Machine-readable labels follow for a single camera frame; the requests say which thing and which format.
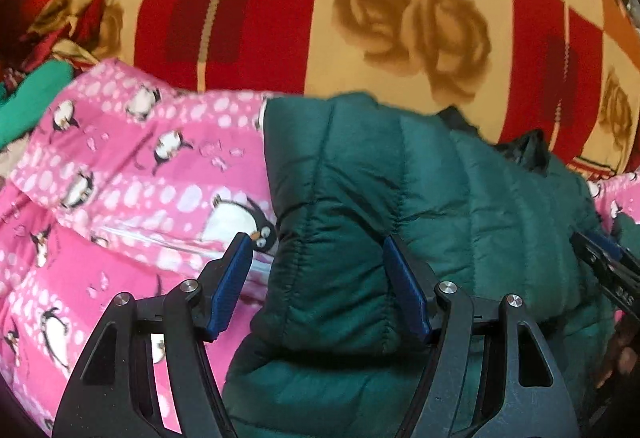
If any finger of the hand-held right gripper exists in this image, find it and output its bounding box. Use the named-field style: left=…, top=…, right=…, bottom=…
left=582, top=257, right=640, bottom=315
left=570, top=231, right=640, bottom=271

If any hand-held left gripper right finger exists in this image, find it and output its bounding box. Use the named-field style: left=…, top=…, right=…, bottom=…
left=382, top=235, right=581, bottom=438

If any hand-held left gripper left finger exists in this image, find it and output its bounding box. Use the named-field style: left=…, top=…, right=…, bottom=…
left=51, top=233, right=254, bottom=438

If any dark green puffer jacket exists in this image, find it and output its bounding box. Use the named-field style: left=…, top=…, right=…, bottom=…
left=222, top=92, right=640, bottom=438

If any person's right hand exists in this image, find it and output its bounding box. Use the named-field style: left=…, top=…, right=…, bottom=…
left=594, top=318, right=640, bottom=390

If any pink penguin print blanket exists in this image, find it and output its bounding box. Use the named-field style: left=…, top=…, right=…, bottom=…
left=0, top=58, right=640, bottom=438

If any plain green cloth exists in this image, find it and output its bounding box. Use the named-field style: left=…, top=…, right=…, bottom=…
left=0, top=60, right=76, bottom=149

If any gold and red satin cloth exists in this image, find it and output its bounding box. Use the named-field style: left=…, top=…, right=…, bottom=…
left=20, top=0, right=126, bottom=63

